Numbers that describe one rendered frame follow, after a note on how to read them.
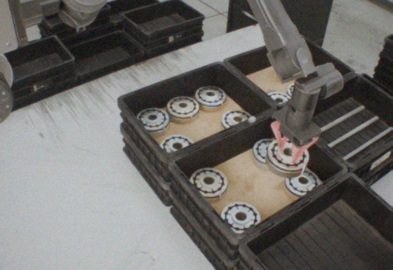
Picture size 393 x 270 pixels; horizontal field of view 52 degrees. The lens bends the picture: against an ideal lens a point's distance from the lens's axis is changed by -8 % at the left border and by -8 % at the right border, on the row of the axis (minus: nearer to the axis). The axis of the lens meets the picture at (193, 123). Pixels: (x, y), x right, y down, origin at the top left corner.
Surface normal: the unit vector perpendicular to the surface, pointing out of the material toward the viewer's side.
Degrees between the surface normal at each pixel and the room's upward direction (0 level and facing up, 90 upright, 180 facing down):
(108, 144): 0
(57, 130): 0
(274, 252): 0
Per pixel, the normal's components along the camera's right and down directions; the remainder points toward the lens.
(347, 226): 0.04, -0.74
